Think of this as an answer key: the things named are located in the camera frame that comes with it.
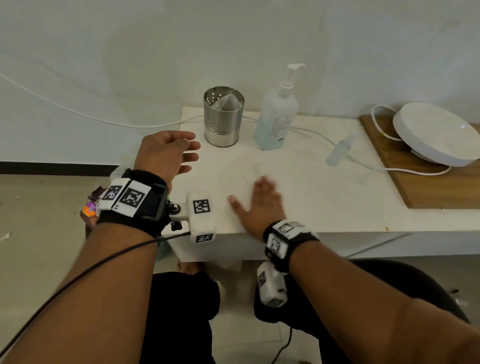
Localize white power cable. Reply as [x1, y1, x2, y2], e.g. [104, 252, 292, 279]
[0, 73, 453, 177]

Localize black wristband with markers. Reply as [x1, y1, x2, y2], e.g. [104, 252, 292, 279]
[96, 168, 171, 239]
[263, 219, 321, 274]

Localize small clear bottle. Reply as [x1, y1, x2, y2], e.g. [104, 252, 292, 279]
[325, 144, 350, 167]

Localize large translucent bottle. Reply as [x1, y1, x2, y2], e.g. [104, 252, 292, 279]
[254, 88, 300, 151]

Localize clear plastic bag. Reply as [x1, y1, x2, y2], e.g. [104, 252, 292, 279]
[109, 164, 131, 182]

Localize black right camera cable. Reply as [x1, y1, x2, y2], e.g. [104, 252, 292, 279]
[269, 326, 294, 364]

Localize person's left foot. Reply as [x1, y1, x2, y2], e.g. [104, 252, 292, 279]
[176, 261, 206, 276]

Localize white round lamp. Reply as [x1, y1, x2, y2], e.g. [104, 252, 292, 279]
[392, 101, 480, 168]

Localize white spray cap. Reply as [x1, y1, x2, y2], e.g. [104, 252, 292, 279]
[342, 132, 360, 152]

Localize black left wristband with markers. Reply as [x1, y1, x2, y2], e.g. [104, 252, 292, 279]
[96, 168, 171, 239]

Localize white paper in cup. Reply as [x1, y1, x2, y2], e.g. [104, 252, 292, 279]
[213, 93, 243, 112]

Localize person's black shorts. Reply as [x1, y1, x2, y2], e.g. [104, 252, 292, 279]
[139, 258, 472, 364]

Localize white pump head with tube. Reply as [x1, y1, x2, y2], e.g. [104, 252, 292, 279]
[278, 63, 307, 100]

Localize teal plastic container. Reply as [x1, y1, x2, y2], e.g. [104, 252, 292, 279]
[155, 239, 172, 262]

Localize person's right hand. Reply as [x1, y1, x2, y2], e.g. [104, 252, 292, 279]
[228, 175, 288, 243]

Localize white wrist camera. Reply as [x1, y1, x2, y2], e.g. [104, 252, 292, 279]
[256, 261, 289, 309]
[167, 190, 218, 244]

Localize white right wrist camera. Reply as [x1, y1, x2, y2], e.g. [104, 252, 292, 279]
[256, 261, 289, 309]

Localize wooden board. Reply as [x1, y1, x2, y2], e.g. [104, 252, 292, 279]
[359, 114, 480, 210]

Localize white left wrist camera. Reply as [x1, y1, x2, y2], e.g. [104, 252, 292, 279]
[167, 190, 218, 244]

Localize perforated metal cup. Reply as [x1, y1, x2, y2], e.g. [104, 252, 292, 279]
[203, 86, 246, 149]

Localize black right wristband with markers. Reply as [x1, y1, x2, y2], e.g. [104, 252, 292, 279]
[263, 219, 321, 274]

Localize person's left hand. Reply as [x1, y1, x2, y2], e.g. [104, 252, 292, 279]
[133, 130, 202, 193]

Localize person's right forearm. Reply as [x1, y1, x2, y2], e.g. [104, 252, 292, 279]
[288, 239, 480, 364]

